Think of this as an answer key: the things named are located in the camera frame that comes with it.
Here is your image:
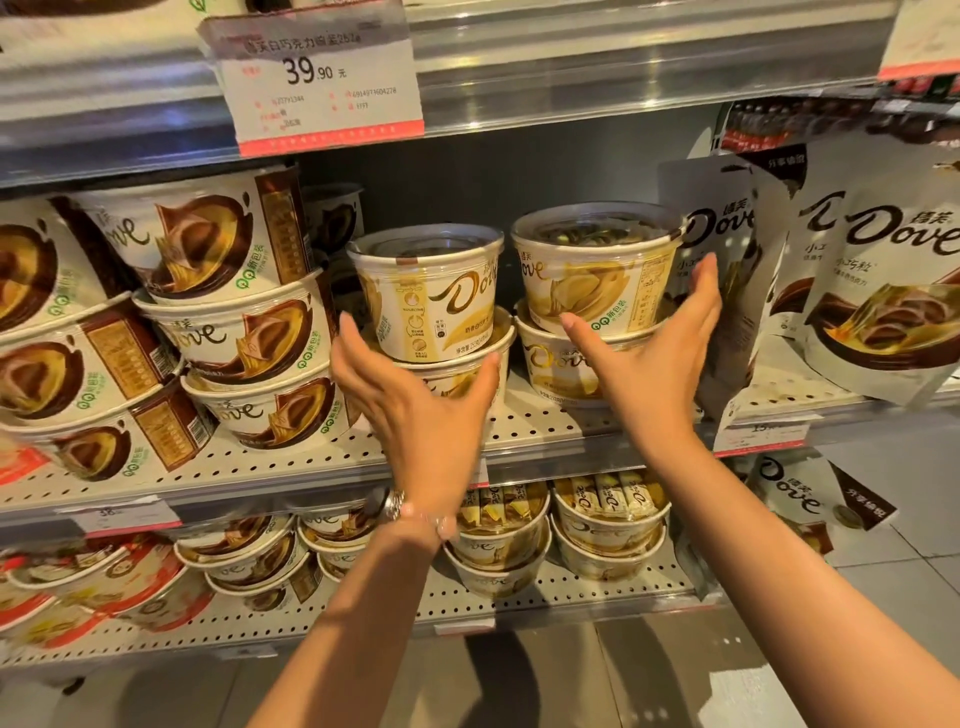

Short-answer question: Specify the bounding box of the person's right hand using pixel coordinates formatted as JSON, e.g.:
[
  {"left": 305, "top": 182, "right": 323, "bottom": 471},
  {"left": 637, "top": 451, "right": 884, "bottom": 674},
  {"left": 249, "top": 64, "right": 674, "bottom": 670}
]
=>
[{"left": 558, "top": 251, "right": 725, "bottom": 460}]

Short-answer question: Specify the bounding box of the person's left hand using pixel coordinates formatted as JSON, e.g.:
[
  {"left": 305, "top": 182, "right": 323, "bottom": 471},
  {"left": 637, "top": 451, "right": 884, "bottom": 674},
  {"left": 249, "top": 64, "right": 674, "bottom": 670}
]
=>
[{"left": 330, "top": 311, "right": 502, "bottom": 520}]

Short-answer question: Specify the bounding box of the person's right forearm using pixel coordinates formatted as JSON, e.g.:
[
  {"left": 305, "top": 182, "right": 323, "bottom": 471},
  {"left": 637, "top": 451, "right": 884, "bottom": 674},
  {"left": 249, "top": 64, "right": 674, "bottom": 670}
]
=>
[{"left": 637, "top": 427, "right": 960, "bottom": 728}]

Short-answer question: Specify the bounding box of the person's left forearm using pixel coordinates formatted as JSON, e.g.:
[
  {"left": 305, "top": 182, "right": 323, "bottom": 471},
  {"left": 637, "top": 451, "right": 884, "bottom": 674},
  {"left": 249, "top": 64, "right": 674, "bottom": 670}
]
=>
[{"left": 247, "top": 513, "right": 460, "bottom": 728}]

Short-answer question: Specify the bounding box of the cream gold chocolate tub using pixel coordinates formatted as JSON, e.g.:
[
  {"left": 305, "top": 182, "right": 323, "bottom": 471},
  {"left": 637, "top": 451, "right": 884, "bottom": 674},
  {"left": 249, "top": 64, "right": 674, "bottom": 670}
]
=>
[
  {"left": 346, "top": 223, "right": 506, "bottom": 363},
  {"left": 360, "top": 306, "right": 518, "bottom": 400},
  {"left": 511, "top": 201, "right": 686, "bottom": 339},
  {"left": 513, "top": 300, "right": 676, "bottom": 405}
]

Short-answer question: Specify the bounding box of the white perforated shelf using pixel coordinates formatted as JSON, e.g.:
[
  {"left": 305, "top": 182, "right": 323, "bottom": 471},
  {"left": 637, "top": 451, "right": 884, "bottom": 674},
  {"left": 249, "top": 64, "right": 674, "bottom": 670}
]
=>
[
  {"left": 0, "top": 360, "right": 725, "bottom": 545},
  {"left": 0, "top": 551, "right": 725, "bottom": 670},
  {"left": 712, "top": 333, "right": 960, "bottom": 460}
]

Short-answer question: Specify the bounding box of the gold tub of chocolate bars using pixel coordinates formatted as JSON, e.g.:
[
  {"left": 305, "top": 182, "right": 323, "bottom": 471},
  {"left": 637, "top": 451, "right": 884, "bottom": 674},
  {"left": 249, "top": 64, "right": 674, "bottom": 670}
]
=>
[
  {"left": 552, "top": 469, "right": 672, "bottom": 558},
  {"left": 550, "top": 519, "right": 670, "bottom": 585},
  {"left": 456, "top": 482, "right": 553, "bottom": 573},
  {"left": 442, "top": 525, "right": 554, "bottom": 603}
]

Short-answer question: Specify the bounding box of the white chocolate pouch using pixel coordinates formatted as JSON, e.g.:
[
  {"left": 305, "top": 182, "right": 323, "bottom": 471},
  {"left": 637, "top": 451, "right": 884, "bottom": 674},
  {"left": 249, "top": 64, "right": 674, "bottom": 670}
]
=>
[
  {"left": 748, "top": 452, "right": 899, "bottom": 558},
  {"left": 657, "top": 153, "right": 793, "bottom": 423},
  {"left": 801, "top": 138, "right": 960, "bottom": 408},
  {"left": 766, "top": 142, "right": 852, "bottom": 340}
]

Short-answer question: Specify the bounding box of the small shelf price label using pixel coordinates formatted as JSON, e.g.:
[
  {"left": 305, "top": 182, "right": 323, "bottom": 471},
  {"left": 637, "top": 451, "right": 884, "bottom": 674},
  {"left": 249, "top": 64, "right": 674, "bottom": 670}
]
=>
[
  {"left": 712, "top": 418, "right": 813, "bottom": 459},
  {"left": 433, "top": 615, "right": 498, "bottom": 637},
  {"left": 58, "top": 495, "right": 183, "bottom": 538}
]

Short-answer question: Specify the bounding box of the metal shelf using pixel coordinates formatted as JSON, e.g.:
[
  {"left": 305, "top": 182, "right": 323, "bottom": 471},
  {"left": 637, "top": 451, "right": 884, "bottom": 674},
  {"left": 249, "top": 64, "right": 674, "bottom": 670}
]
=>
[{"left": 0, "top": 0, "right": 905, "bottom": 190}]

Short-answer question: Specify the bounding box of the stack of brown chocolate tubs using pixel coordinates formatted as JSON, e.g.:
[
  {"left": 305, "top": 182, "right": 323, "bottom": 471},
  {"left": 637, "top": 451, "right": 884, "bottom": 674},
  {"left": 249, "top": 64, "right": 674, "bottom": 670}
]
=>
[
  {"left": 0, "top": 166, "right": 366, "bottom": 483},
  {"left": 172, "top": 502, "right": 380, "bottom": 615}
]

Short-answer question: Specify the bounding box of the row of dark bottles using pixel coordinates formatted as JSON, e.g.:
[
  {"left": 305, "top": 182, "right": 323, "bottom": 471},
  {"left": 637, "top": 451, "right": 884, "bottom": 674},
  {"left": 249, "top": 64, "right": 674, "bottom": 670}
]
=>
[{"left": 718, "top": 96, "right": 960, "bottom": 155}]

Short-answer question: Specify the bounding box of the large white red price tag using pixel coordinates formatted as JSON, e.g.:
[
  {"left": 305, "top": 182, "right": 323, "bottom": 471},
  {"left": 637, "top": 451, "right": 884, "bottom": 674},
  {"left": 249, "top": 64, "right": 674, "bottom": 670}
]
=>
[
  {"left": 197, "top": 9, "right": 426, "bottom": 159},
  {"left": 876, "top": 0, "right": 960, "bottom": 83}
]

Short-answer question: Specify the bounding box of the pile of red rimmed tubs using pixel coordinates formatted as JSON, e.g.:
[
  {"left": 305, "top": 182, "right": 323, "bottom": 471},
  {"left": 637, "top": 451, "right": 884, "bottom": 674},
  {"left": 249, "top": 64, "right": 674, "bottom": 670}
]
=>
[{"left": 0, "top": 534, "right": 217, "bottom": 652}]

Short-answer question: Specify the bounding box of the silver beaded bracelet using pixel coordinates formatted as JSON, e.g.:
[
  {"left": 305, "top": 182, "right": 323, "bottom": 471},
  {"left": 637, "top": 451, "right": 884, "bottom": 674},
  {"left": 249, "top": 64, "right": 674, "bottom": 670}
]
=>
[{"left": 377, "top": 487, "right": 460, "bottom": 543}]

